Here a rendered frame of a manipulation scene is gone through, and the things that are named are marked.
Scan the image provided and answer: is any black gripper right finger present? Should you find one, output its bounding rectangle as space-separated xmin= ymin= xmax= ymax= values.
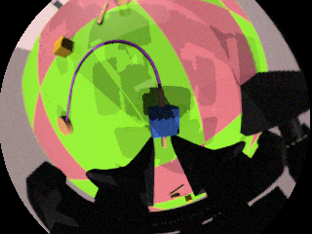
xmin=171 ymin=136 xmax=247 ymax=196

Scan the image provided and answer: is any tan wooden cylinder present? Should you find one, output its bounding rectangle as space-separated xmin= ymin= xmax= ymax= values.
xmin=116 ymin=0 xmax=129 ymax=7

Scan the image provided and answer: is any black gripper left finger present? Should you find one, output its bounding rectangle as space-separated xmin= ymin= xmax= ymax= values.
xmin=86 ymin=136 xmax=155 ymax=207

